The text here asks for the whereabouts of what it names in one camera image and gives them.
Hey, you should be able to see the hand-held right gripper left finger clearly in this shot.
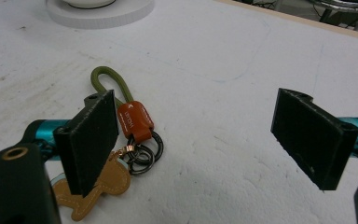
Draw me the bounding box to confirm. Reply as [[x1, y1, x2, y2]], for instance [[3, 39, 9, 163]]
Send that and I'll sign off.
[[21, 90, 119, 198]]

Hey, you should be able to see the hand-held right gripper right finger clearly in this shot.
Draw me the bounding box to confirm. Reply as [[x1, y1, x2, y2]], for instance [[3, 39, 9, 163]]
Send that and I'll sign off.
[[270, 88, 358, 191]]

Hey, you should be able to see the keychain with green cord loop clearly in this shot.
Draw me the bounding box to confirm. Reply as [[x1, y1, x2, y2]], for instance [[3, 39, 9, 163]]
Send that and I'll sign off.
[[50, 65, 164, 222]]

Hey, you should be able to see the white round base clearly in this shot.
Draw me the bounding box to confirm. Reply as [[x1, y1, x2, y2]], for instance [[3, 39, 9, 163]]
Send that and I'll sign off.
[[46, 0, 156, 30]]

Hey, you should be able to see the metal stand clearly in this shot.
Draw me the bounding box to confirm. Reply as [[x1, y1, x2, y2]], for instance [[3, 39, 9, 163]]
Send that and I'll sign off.
[[306, 0, 358, 32]]

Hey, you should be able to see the white bowl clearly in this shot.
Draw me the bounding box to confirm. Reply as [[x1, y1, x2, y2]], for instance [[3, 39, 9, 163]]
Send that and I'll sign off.
[[62, 0, 117, 9]]

